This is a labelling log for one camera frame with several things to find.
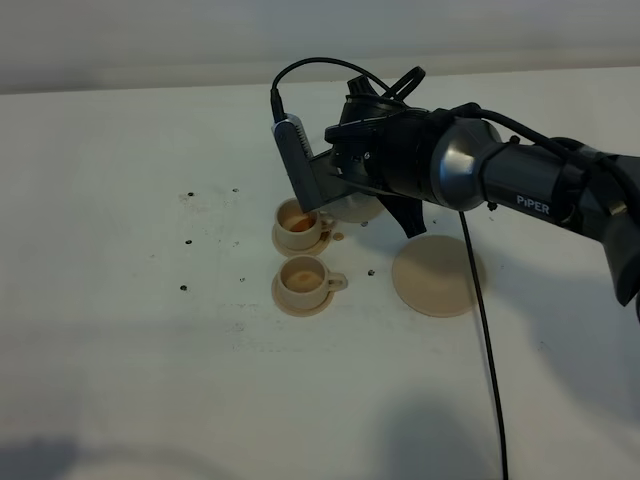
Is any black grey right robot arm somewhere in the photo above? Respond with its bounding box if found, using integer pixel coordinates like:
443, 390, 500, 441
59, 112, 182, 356
325, 93, 639, 304

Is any far beige cup saucer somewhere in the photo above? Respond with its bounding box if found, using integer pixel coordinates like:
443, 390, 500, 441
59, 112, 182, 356
272, 224, 330, 257

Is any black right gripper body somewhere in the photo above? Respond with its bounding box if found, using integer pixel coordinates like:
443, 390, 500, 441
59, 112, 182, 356
323, 77, 450, 203

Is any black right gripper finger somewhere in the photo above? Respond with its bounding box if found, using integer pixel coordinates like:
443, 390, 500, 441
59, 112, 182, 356
379, 195, 427, 238

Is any beige teapot saucer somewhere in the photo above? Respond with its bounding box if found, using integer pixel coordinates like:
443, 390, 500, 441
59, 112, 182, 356
391, 235, 477, 318

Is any beige teacup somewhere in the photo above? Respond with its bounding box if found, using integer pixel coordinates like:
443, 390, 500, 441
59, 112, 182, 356
273, 198, 336, 253
275, 255, 348, 309

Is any beige ceramic teapot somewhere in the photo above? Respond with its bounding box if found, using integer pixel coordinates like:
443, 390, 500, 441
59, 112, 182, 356
323, 192, 385, 224

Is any near beige cup saucer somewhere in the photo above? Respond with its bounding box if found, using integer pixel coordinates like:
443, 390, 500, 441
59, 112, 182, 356
271, 277, 335, 317

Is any beige cup saucer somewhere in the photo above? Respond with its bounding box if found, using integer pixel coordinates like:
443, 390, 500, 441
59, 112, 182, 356
271, 277, 335, 317
272, 224, 330, 257

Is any far beige teacup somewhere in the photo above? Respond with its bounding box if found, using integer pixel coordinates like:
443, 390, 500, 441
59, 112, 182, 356
273, 198, 336, 253

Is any near beige teacup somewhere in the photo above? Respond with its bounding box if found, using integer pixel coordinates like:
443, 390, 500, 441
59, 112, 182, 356
275, 255, 348, 309

